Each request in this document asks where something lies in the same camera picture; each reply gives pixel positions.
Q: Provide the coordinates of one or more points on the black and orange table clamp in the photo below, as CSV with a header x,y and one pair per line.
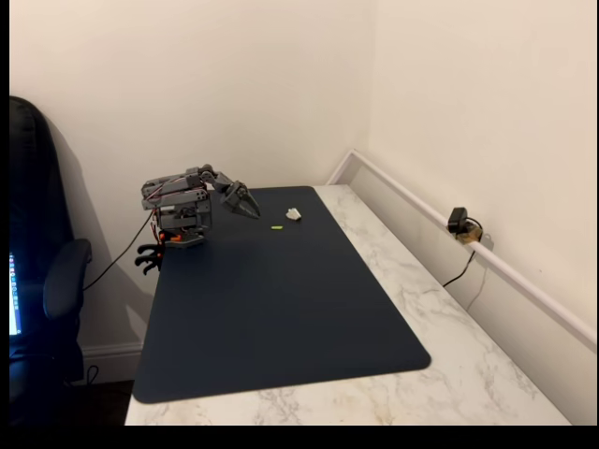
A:
x,y
149,259

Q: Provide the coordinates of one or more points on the white baseboard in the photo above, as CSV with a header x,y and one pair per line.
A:
x,y
112,355

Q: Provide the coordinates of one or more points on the black office chair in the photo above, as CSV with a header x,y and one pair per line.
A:
x,y
42,262

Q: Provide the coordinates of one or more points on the grey SO-100 robot arm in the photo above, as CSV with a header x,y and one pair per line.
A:
x,y
180,202

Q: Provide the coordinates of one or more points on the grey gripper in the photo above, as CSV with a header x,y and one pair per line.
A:
x,y
238,198

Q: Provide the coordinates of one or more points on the dark blue desk mat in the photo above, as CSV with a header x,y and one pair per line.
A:
x,y
281,304

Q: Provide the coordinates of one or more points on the small white object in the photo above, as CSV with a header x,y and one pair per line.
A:
x,y
293,214

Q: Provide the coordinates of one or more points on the black webcam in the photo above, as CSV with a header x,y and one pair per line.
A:
x,y
456,219

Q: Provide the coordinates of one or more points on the taped webcam mount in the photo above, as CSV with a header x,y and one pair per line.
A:
x,y
469,237

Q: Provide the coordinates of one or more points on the white wall rail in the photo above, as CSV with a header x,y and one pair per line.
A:
x,y
515,277

